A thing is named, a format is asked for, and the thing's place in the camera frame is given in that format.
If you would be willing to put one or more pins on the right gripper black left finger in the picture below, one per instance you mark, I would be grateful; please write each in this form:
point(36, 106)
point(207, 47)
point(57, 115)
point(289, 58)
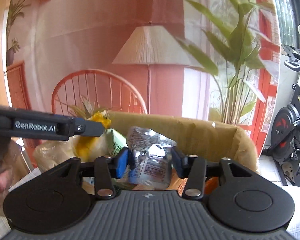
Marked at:
point(106, 169)

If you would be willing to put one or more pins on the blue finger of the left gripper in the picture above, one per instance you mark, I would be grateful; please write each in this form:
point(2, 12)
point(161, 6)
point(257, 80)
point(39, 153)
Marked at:
point(15, 122)

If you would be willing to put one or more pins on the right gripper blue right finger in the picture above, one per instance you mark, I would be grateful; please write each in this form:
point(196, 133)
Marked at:
point(192, 168)

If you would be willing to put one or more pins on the orange chip bag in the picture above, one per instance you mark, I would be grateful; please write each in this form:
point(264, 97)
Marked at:
point(178, 184)

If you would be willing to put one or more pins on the yellow snack bag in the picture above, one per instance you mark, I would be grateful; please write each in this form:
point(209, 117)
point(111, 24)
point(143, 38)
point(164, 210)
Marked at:
point(90, 148)

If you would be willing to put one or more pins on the silver foil snack pack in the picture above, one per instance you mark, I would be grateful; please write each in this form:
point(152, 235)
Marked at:
point(152, 158)

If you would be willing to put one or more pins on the brown cardboard box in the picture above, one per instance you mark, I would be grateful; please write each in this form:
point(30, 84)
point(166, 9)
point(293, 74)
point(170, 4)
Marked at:
point(207, 139)

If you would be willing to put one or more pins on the green snack bag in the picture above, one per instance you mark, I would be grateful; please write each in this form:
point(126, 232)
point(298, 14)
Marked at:
point(115, 141)

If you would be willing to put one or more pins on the person left hand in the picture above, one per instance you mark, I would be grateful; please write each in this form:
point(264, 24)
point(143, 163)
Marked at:
point(6, 171)

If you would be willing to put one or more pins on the black exercise bike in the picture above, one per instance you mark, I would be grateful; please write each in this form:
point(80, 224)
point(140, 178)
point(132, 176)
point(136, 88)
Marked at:
point(285, 132)

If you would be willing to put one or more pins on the checkered bed sheet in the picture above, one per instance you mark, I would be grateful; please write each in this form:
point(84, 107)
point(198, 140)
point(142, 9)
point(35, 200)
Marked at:
point(267, 169)

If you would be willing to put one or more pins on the printed room backdrop cloth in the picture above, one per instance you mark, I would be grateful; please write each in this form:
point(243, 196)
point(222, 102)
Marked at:
point(200, 59)

